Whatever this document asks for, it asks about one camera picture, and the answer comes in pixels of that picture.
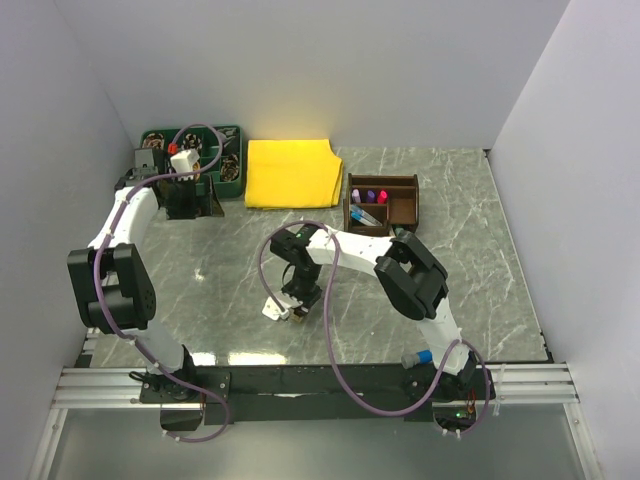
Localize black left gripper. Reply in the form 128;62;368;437
162;173;224;220

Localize blue capped marker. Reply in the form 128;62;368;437
350;212;377;227

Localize clear blue ballpoint pen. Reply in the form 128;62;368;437
349;204;382;226

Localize pink highlighter marker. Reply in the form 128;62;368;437
376;190;389;205

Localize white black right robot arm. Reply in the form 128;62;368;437
259;221;479;401

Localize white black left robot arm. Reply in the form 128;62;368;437
67;144;203;402

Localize brown dotted rolled tie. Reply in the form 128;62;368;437
219;155;241;183

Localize green compartment tray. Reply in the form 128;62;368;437
139;125;247;199

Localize black patterned rolled tie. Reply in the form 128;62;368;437
181;131;204;154

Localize yellow folded cloth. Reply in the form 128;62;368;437
244;139;344;209

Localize grey rolled tie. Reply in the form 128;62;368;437
218;127;241;155

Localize pink brown rolled tie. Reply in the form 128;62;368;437
141;132;165;150

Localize brown wooden desk organizer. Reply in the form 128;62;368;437
343;173;420;237

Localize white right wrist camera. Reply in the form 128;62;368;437
261;292;301;321

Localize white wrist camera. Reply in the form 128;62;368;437
170;149;200;173
261;292;301;321

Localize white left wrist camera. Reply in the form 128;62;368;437
170;149;200;173

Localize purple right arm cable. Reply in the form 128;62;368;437
256;220;492;437

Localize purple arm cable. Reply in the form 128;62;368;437
256;220;492;437
92;122;234;445

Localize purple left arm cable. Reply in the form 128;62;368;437
92;122;234;445

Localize aluminium frame rail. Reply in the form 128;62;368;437
489;363;579;405

